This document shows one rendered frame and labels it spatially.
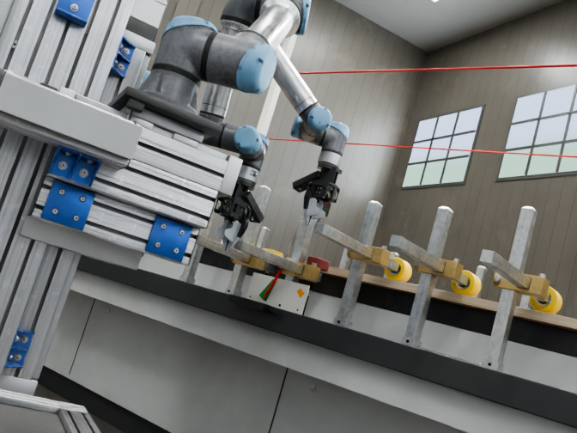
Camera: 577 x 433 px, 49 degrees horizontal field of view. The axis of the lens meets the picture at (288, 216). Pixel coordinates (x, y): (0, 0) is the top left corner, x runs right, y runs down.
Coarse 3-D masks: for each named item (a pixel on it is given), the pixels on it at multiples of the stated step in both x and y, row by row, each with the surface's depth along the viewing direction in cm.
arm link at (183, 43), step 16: (192, 16) 145; (176, 32) 145; (192, 32) 145; (208, 32) 146; (160, 48) 146; (176, 48) 144; (192, 48) 144; (208, 48) 143; (176, 64) 143; (192, 64) 145
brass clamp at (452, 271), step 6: (414, 264) 193; (420, 264) 192; (450, 264) 186; (456, 264) 185; (420, 270) 191; (426, 270) 190; (432, 270) 189; (444, 270) 187; (450, 270) 186; (456, 270) 185; (462, 270) 188; (438, 276) 189; (444, 276) 186; (450, 276) 185; (456, 276) 186
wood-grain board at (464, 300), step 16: (320, 272) 237; (336, 272) 230; (400, 288) 213; (416, 288) 209; (464, 304) 199; (480, 304) 195; (496, 304) 192; (544, 320) 182; (560, 320) 180; (576, 320) 177
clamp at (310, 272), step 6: (300, 264) 219; (306, 264) 218; (282, 270) 223; (306, 270) 217; (312, 270) 216; (318, 270) 218; (294, 276) 220; (300, 276) 217; (306, 276) 216; (312, 276) 216; (318, 276) 218
